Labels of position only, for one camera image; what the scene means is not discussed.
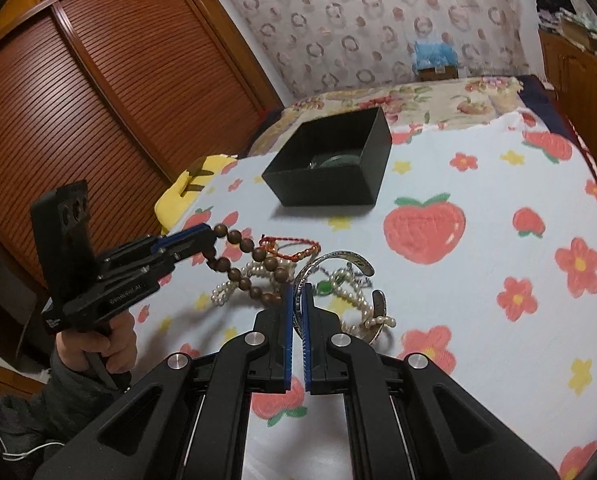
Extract black phone on gripper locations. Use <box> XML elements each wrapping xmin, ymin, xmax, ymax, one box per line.
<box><xmin>30</xmin><ymin>180</ymin><xmax>98</xmax><ymax>307</ymax></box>

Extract left hand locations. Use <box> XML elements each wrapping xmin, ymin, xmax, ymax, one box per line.
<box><xmin>56</xmin><ymin>311</ymin><xmax>138</xmax><ymax>374</ymax></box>

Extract pink circle pattern curtain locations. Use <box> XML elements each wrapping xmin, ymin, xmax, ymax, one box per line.
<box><xmin>230</xmin><ymin>0</ymin><xmax>529</xmax><ymax>99</ymax></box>

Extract pale green jade bangle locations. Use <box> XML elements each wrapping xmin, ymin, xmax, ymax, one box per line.
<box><xmin>309</xmin><ymin>153</ymin><xmax>361</xmax><ymax>169</ymax></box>

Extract brown wooden bead bracelet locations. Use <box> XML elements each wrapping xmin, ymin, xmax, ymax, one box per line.
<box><xmin>203</xmin><ymin>222</ymin><xmax>292</xmax><ymax>307</ymax></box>

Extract brown louvered wardrobe door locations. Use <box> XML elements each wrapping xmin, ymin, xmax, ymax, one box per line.
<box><xmin>0</xmin><ymin>0</ymin><xmax>280</xmax><ymax>292</ymax></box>

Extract dark grey left sleeve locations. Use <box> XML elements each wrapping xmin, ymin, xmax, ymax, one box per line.
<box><xmin>0</xmin><ymin>353</ymin><xmax>131</xmax><ymax>479</ymax></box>

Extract red braided cord bracelet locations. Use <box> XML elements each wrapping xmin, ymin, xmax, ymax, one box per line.
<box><xmin>257</xmin><ymin>235</ymin><xmax>322</xmax><ymax>264</ymax></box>

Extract blue plastic bag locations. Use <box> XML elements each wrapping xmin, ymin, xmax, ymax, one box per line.
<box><xmin>413</xmin><ymin>42</ymin><xmax>459</xmax><ymax>72</ymax></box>

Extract white pearl necklace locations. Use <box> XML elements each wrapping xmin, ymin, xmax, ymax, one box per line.
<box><xmin>210</xmin><ymin>259</ymin><xmax>398</xmax><ymax>334</ymax></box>

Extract strawberry flower print bedsheet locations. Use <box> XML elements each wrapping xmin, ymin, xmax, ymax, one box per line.
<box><xmin>128</xmin><ymin>112</ymin><xmax>597</xmax><ymax>480</ymax></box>

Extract yellow cushion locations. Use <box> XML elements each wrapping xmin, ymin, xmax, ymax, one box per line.
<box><xmin>154</xmin><ymin>154</ymin><xmax>238</xmax><ymax>234</ymax></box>

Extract silver bangle stack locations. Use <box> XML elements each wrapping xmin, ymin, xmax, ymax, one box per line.
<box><xmin>293</xmin><ymin>250</ymin><xmax>397</xmax><ymax>344</ymax></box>

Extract wooden sideboard cabinet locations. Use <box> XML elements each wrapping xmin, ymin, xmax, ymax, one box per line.
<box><xmin>539</xmin><ymin>30</ymin><xmax>597</xmax><ymax>163</ymax></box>

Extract black open jewelry box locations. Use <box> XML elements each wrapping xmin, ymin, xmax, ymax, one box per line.
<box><xmin>263</xmin><ymin>106</ymin><xmax>391</xmax><ymax>207</ymax></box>

